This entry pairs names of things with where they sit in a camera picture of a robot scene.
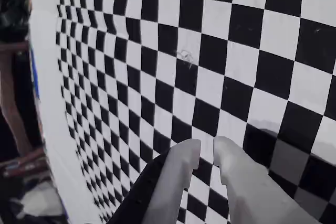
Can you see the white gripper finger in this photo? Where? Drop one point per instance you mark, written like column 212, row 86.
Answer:
column 249, row 190

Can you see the green leafy plant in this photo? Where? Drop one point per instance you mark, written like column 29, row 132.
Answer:
column 13, row 19

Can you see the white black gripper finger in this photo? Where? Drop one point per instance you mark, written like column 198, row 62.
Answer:
column 173, row 171

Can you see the black and white checkered mat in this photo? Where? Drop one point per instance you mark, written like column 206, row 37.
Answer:
column 183, row 82

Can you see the brown wooden chair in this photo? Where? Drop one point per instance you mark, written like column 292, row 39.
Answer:
column 8, row 98

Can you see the blue tape strip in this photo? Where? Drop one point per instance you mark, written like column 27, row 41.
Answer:
column 34, row 74

